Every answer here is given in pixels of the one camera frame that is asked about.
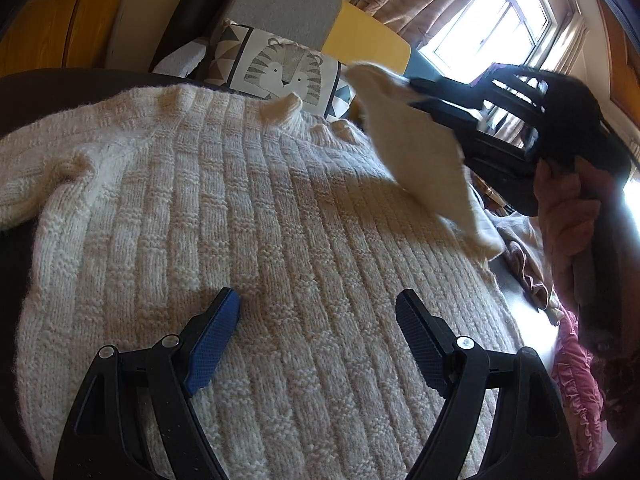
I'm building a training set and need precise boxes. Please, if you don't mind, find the wooden wardrobe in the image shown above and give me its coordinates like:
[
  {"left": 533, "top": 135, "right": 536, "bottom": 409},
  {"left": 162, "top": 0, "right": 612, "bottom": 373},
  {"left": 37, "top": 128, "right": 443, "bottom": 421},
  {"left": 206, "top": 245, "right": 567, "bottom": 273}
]
[{"left": 0, "top": 0, "right": 126, "bottom": 78}]

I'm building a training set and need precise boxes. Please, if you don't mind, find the pink ruffled cloth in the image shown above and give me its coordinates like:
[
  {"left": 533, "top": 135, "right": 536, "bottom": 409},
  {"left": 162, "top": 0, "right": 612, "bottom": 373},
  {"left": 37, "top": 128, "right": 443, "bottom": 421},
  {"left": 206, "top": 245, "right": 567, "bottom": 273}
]
[{"left": 550, "top": 310, "right": 608, "bottom": 480}]

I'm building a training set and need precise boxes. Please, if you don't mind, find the mauve ruffled cloth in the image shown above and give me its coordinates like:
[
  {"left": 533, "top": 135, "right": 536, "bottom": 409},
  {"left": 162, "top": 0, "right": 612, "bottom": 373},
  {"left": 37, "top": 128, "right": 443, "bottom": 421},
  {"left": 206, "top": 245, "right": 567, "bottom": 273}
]
[{"left": 505, "top": 240, "right": 561, "bottom": 311}]

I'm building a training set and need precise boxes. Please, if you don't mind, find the cream knit sweater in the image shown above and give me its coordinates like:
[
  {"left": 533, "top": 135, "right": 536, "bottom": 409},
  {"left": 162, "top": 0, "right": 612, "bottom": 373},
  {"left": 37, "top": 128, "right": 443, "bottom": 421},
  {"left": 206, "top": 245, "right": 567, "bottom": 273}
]
[{"left": 0, "top": 60, "right": 526, "bottom": 480}]

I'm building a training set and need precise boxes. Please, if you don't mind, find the beige cloth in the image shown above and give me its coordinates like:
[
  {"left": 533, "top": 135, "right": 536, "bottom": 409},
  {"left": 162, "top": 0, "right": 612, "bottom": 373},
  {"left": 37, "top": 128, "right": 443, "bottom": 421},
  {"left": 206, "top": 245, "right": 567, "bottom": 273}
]
[{"left": 492, "top": 205, "right": 556, "bottom": 323}]

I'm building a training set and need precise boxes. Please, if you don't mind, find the window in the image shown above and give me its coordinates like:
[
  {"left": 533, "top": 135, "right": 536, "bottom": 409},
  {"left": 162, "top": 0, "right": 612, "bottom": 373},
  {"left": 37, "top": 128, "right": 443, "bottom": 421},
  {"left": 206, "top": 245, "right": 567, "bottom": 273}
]
[{"left": 417, "top": 0, "right": 576, "bottom": 86}]

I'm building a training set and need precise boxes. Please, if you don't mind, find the black massage table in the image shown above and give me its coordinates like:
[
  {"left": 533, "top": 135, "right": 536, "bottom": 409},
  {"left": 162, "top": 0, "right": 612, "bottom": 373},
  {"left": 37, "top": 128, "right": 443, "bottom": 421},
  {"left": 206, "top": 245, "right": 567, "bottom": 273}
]
[{"left": 0, "top": 67, "right": 571, "bottom": 480}]

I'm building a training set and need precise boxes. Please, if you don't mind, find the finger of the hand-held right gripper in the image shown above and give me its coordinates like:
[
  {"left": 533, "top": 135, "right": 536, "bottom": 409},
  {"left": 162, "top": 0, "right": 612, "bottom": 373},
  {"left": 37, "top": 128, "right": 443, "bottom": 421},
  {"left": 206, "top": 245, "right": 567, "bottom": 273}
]
[
  {"left": 412, "top": 97, "right": 483, "bottom": 136},
  {"left": 409, "top": 75, "right": 493, "bottom": 103}
]

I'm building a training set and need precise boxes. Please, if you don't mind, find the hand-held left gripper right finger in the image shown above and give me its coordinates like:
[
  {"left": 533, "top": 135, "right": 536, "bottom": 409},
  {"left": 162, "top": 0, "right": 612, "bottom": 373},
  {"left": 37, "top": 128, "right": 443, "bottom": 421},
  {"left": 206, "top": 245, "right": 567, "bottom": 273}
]
[{"left": 395, "top": 288, "right": 581, "bottom": 480}]

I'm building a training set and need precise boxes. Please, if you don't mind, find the tiger print cushion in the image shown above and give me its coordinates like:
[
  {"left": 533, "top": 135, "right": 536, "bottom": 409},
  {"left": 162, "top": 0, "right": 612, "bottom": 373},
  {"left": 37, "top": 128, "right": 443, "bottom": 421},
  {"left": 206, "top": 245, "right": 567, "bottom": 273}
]
[{"left": 202, "top": 19, "right": 357, "bottom": 120}]

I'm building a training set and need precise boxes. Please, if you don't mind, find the dark rolled mat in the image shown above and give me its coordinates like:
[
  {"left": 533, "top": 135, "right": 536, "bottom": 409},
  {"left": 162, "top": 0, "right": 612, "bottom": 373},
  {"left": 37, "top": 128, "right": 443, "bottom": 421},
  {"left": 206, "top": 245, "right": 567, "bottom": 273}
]
[{"left": 150, "top": 0, "right": 251, "bottom": 73}]

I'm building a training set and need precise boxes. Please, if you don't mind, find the person's right hand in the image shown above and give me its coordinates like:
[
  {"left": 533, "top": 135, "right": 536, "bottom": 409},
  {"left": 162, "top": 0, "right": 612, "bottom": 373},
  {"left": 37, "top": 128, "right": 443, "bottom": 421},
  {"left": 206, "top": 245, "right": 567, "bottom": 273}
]
[{"left": 532, "top": 157, "right": 601, "bottom": 307}]

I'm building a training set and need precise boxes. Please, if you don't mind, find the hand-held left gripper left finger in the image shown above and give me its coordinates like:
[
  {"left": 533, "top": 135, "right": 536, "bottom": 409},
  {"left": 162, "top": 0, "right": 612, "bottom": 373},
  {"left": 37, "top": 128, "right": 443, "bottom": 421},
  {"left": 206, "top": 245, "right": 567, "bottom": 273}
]
[{"left": 52, "top": 287, "right": 242, "bottom": 480}]

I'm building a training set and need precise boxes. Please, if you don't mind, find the grey yellow blue sofa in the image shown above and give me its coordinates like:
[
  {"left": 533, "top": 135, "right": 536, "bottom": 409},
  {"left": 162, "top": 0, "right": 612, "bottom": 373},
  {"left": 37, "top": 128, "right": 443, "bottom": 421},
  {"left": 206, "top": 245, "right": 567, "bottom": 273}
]
[{"left": 150, "top": 0, "right": 476, "bottom": 116}]

